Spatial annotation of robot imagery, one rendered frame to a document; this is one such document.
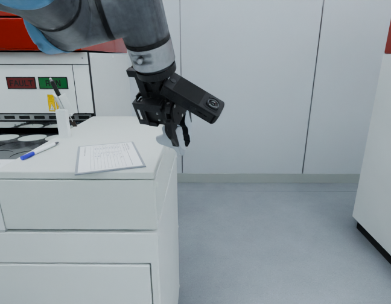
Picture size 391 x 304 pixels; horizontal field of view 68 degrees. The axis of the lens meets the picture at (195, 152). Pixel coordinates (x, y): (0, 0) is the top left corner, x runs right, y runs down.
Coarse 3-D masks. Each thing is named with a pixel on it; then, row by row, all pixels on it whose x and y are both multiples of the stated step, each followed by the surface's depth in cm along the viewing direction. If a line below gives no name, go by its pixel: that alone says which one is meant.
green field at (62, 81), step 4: (40, 80) 116; (44, 80) 116; (48, 80) 116; (56, 80) 116; (60, 80) 116; (64, 80) 116; (40, 84) 117; (44, 84) 117; (48, 84) 117; (56, 84) 117; (60, 84) 117; (64, 84) 117
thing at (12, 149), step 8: (48, 136) 114; (0, 144) 104; (8, 144) 104; (16, 144) 104; (24, 144) 104; (32, 144) 104; (40, 144) 104; (0, 152) 95; (8, 152) 95; (16, 152) 95; (24, 152) 95
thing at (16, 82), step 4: (8, 80) 116; (12, 80) 116; (16, 80) 116; (20, 80) 116; (24, 80) 116; (28, 80) 116; (32, 80) 116; (8, 84) 117; (12, 84) 117; (16, 84) 117; (20, 84) 117; (24, 84) 117; (28, 84) 117; (32, 84) 117
